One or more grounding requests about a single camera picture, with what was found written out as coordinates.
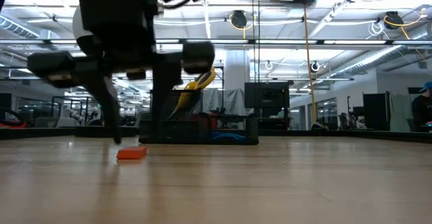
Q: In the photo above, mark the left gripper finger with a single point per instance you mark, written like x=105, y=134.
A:
x=162, y=92
x=106, y=99

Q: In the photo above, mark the orange eraser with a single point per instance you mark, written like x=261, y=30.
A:
x=131, y=153

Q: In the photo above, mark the black mesh desk organizer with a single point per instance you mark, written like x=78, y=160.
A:
x=189, y=133

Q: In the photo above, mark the grey cover sheet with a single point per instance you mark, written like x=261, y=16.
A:
x=229, y=101

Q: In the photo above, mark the pale green curtain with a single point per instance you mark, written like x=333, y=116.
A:
x=401, y=112

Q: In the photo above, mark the person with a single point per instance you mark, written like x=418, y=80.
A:
x=422, y=111

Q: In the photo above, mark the black aluminium table frame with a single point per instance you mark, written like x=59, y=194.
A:
x=337, y=134

